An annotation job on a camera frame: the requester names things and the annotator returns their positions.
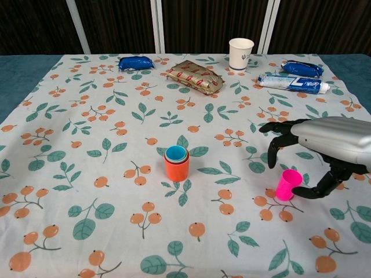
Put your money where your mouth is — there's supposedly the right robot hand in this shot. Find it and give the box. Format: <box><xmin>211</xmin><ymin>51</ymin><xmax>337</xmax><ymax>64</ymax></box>
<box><xmin>258</xmin><ymin>116</ymin><xmax>371</xmax><ymax>201</ymax></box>

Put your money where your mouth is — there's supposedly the dark white-framed partition screen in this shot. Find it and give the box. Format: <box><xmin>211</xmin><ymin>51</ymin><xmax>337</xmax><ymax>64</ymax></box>
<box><xmin>0</xmin><ymin>0</ymin><xmax>371</xmax><ymax>56</ymax></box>

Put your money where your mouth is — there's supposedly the yellow plastic cup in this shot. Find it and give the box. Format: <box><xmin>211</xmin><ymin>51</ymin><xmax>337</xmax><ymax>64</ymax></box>
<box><xmin>164</xmin><ymin>147</ymin><xmax>189</xmax><ymax>166</ymax></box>

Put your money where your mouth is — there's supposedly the light blue plastic cup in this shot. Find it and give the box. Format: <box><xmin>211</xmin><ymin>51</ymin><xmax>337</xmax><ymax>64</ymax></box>
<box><xmin>165</xmin><ymin>145</ymin><xmax>188</xmax><ymax>163</ymax></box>

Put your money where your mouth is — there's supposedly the red plastic cup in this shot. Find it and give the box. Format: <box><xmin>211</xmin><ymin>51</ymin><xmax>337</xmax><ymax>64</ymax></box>
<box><xmin>163</xmin><ymin>147</ymin><xmax>191</xmax><ymax>182</ymax></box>

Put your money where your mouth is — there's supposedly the white paper cup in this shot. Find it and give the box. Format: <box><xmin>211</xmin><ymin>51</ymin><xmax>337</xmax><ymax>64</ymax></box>
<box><xmin>228</xmin><ymin>38</ymin><xmax>255</xmax><ymax>72</ymax></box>

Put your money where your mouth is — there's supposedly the floral print tablecloth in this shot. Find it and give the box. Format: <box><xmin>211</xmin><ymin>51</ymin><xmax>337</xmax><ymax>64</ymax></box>
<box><xmin>0</xmin><ymin>53</ymin><xmax>371</xmax><ymax>278</ymax></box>

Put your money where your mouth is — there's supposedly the gold foil snack package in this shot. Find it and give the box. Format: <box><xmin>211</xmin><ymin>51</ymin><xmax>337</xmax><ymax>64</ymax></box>
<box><xmin>166</xmin><ymin>59</ymin><xmax>226</xmax><ymax>96</ymax></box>

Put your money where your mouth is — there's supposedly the pink plastic cup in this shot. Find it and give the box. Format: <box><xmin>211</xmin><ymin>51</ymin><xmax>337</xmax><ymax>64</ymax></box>
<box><xmin>275</xmin><ymin>169</ymin><xmax>304</xmax><ymax>202</ymax></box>

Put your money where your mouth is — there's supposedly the teal table cover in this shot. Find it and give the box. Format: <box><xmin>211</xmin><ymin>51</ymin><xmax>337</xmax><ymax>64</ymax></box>
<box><xmin>0</xmin><ymin>53</ymin><xmax>371</xmax><ymax>126</ymax></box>

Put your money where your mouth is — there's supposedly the blue snack packet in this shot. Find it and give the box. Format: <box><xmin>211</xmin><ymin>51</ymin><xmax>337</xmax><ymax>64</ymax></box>
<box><xmin>118</xmin><ymin>56</ymin><xmax>155</xmax><ymax>72</ymax></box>
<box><xmin>280</xmin><ymin>60</ymin><xmax>324</xmax><ymax>79</ymax></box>

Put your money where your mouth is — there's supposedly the white blue toothpaste tube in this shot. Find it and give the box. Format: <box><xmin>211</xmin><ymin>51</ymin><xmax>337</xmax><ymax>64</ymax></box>
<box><xmin>257</xmin><ymin>72</ymin><xmax>332</xmax><ymax>95</ymax></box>

